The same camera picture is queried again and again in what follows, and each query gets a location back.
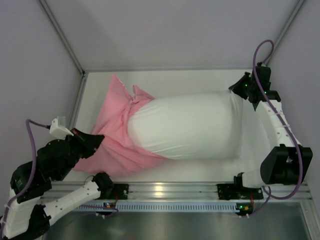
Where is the aluminium front rail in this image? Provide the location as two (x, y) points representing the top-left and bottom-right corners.
(41, 181), (313, 202)

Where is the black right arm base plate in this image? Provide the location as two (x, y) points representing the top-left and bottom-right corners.
(217, 183), (250, 201)

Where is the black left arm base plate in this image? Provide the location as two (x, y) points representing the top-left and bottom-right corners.
(102, 183), (129, 200)

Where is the white slotted cable duct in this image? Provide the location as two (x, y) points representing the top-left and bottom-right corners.
(79, 201), (253, 212)

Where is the aluminium frame post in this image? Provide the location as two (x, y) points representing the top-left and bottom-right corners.
(264, 0), (308, 66)
(37, 0), (87, 76)

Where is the pink floral pillowcase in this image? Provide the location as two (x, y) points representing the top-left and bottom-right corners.
(73, 75), (166, 178)

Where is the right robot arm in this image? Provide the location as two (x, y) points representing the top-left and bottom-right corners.
(229, 64), (313, 189)

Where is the white pillow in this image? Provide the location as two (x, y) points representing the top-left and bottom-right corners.
(128, 90), (244, 160)

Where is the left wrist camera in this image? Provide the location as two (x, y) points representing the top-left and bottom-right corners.
(49, 116), (74, 140)

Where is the right aluminium frame post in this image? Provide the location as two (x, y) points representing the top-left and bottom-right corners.
(264, 0), (308, 66)

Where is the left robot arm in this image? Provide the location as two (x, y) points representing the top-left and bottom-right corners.
(0, 128), (114, 240)

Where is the left aluminium frame post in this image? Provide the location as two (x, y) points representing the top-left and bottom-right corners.
(37, 0), (87, 76)

